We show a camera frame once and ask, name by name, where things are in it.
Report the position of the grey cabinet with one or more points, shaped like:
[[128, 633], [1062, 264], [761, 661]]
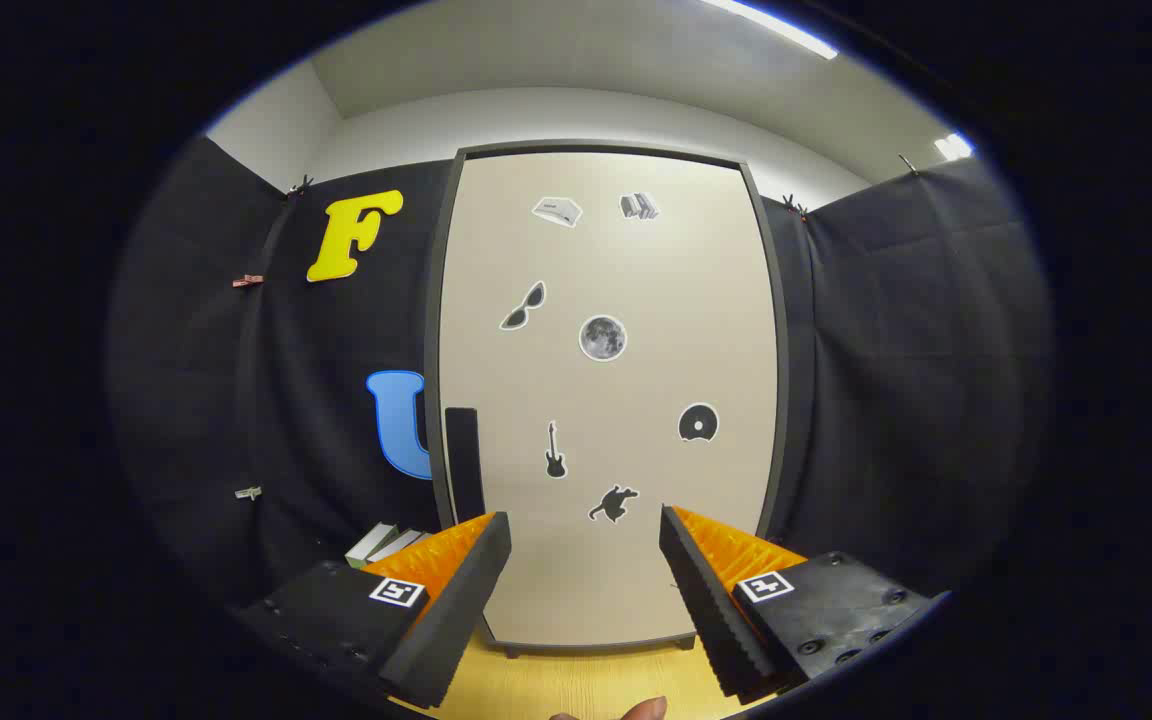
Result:
[[433, 300]]

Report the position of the black backdrop cloth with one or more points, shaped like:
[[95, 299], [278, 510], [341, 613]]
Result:
[[886, 350]]

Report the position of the red cloth clip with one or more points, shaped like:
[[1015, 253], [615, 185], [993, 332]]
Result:
[[248, 281]]

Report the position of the small ceiling light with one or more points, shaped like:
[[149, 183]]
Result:
[[953, 147]]

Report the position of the black cloth clip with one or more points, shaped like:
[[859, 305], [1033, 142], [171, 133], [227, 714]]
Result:
[[301, 186], [794, 206], [907, 164]]

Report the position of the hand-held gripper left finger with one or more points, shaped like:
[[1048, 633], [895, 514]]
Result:
[[466, 590]]

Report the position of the green book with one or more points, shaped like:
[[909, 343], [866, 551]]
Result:
[[368, 546]]

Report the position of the long ceiling light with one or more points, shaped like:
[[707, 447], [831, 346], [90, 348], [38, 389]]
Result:
[[786, 30]]

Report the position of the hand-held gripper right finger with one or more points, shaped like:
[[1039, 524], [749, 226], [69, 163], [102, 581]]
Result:
[[706, 600]]

